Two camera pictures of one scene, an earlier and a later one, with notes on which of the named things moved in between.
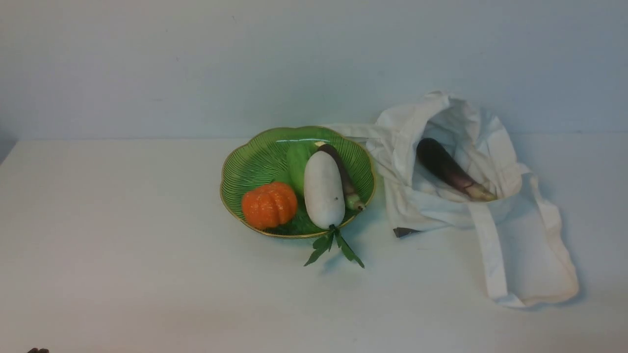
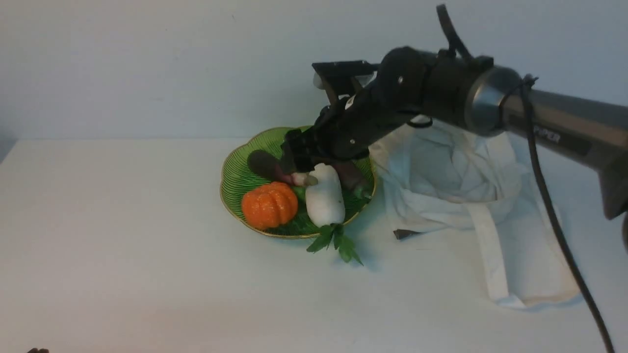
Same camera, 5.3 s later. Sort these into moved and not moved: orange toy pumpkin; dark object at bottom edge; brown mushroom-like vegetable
Moved: brown mushroom-like vegetable
Not moved: dark object at bottom edge; orange toy pumpkin
